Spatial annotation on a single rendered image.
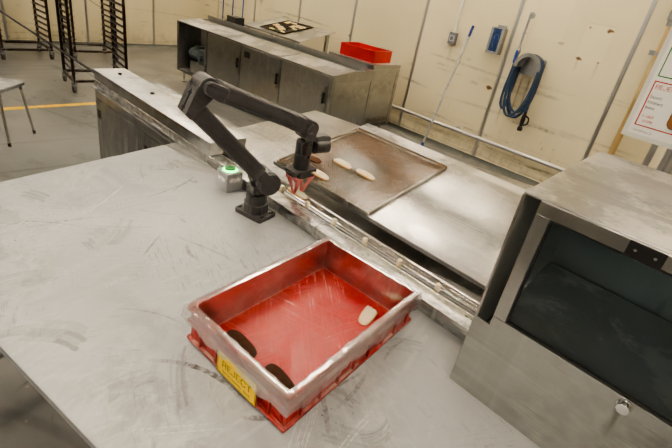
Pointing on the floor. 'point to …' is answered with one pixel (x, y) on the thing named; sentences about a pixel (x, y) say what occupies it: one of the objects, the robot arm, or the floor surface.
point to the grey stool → (22, 99)
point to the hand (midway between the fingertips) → (297, 190)
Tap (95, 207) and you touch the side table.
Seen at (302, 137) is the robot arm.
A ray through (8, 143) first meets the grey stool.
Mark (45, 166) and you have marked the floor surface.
